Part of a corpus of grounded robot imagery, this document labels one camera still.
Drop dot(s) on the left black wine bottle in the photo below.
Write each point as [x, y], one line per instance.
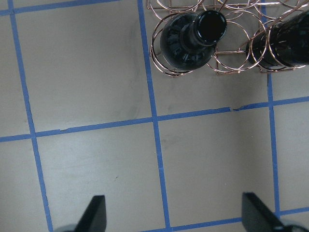
[188, 40]

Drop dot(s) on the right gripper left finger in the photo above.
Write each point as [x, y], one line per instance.
[94, 218]

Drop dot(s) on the black wine bottle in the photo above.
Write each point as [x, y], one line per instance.
[188, 40]
[289, 44]

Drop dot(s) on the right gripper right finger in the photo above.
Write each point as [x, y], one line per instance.
[257, 217]

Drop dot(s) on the right black wine bottle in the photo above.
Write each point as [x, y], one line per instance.
[289, 44]

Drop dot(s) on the copper wire bottle basket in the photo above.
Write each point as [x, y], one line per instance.
[246, 19]

